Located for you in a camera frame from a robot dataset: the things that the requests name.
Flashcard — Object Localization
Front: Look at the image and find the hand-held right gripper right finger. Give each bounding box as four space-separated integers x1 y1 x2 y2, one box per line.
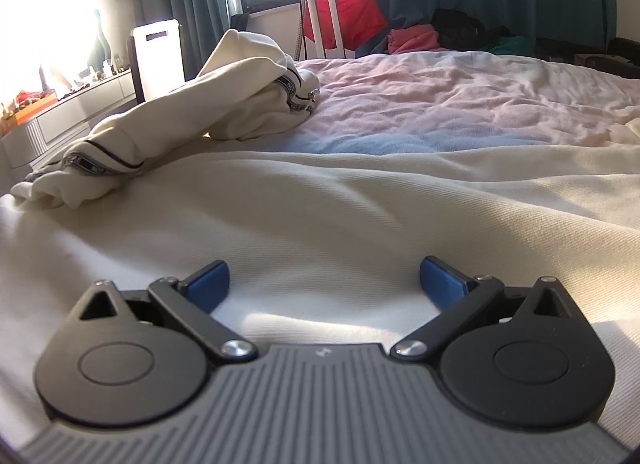
390 255 581 360

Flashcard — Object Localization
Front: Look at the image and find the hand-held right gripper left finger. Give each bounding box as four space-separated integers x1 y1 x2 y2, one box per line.
67 259 258 364

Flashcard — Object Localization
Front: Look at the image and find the cream jacket with black trim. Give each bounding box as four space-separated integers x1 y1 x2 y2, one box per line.
10 28 322 210

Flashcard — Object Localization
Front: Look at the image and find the cream blanket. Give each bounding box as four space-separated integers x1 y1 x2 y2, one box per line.
0 119 640 450

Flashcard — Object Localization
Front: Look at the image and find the pink quilted bed cover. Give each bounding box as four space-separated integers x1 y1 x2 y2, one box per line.
292 51 640 155

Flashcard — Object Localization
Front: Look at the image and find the white dresser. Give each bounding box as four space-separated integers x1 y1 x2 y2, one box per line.
0 68 138 185

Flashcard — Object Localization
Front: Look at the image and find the white air purifier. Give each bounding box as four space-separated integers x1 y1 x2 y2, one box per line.
130 19 185 101

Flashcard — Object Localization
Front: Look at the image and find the cluster of small bottles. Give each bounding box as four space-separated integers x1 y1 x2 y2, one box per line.
75 57 133 88

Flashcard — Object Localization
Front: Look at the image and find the pink cloth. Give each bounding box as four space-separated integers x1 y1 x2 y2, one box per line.
387 24 441 55

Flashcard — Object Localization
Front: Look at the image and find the orange tray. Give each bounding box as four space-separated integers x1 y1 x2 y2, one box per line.
0 94 58 135

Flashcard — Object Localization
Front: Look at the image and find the green cloth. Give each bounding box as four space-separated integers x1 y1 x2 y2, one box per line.
487 34 533 55

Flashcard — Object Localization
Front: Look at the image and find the black cloth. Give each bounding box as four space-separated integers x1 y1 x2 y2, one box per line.
431 8 511 49

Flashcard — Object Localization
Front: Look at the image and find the red bag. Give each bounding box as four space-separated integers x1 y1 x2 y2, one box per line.
302 0 388 51

